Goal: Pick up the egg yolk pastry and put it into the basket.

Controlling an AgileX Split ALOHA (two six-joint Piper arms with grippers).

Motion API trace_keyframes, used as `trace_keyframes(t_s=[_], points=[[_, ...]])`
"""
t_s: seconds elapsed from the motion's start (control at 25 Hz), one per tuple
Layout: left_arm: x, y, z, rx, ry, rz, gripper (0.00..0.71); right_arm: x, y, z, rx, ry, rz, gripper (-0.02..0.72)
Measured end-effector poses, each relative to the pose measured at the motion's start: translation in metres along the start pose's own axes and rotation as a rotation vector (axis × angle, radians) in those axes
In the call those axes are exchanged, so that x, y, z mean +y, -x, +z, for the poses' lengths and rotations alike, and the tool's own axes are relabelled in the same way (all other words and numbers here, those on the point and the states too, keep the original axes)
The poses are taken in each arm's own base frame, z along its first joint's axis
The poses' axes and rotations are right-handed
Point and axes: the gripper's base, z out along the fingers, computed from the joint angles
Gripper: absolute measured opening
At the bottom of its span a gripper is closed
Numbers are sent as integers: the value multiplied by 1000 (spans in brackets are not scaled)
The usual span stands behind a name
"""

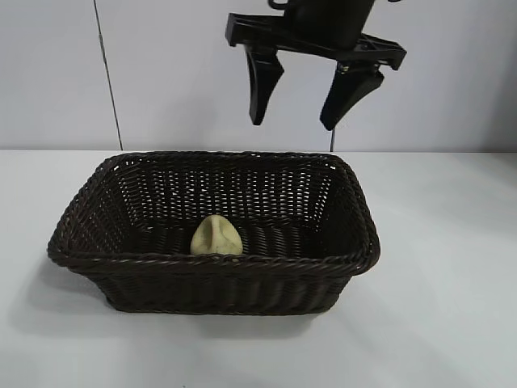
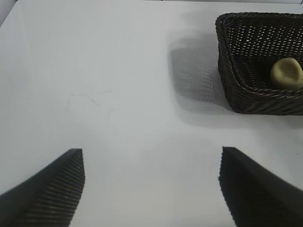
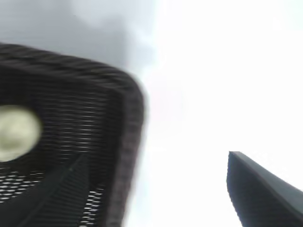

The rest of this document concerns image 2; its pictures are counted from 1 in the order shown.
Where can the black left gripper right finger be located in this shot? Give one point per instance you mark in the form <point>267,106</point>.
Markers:
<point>260,196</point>

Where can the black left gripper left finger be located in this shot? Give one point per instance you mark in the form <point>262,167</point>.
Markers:
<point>45,196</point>

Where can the dark brown woven basket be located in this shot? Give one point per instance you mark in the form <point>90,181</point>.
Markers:
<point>236,89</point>

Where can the pale yellow egg yolk pastry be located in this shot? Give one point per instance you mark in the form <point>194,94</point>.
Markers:
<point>286,73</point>

